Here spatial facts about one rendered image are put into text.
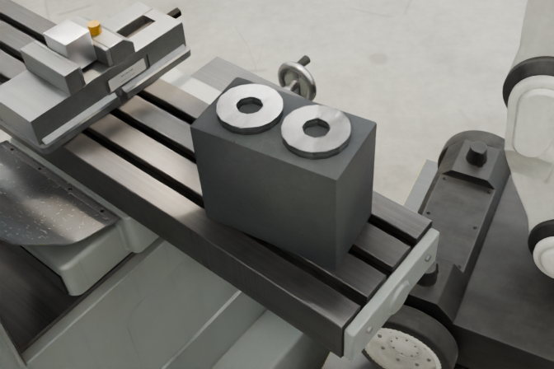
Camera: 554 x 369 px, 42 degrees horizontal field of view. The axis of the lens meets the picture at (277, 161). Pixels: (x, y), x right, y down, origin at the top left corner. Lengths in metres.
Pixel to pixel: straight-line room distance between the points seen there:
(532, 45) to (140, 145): 0.64
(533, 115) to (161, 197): 0.59
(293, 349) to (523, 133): 0.88
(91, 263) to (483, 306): 0.74
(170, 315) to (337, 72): 1.56
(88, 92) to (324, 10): 2.04
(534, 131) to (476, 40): 1.88
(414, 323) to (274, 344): 0.53
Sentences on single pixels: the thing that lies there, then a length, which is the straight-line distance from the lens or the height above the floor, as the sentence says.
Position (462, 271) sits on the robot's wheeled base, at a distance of 1.49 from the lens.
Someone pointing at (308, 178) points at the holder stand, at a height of 1.12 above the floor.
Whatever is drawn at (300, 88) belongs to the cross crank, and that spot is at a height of 0.63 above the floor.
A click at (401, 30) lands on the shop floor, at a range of 3.10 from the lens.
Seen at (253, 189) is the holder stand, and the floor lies 1.05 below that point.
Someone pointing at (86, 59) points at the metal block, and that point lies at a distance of 1.30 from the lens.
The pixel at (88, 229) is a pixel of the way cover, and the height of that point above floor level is 0.88.
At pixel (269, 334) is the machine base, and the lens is 1.85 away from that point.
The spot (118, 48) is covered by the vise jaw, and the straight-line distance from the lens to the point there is 1.29.
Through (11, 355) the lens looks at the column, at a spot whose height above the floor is 0.80.
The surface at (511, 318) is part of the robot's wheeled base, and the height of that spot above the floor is 0.57.
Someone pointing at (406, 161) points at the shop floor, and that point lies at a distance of 2.51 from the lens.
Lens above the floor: 1.78
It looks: 45 degrees down
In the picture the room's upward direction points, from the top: 4 degrees counter-clockwise
